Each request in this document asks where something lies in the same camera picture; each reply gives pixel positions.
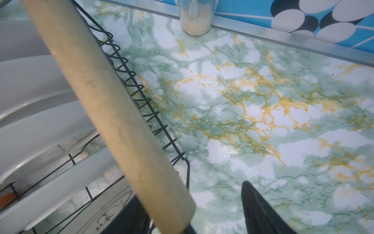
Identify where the white plate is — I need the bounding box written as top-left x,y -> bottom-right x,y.
1,147 -> 135,234
1,55 -> 77,126
1,101 -> 95,184
1,20 -> 50,61

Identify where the glass jar with black lid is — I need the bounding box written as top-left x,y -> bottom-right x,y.
178,0 -> 216,36

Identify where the black wire dish rack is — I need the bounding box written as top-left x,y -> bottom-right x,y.
6,3 -> 185,234

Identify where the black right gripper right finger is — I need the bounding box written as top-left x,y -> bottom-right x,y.
241,181 -> 296,234

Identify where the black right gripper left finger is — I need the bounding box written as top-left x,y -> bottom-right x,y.
101,196 -> 151,234

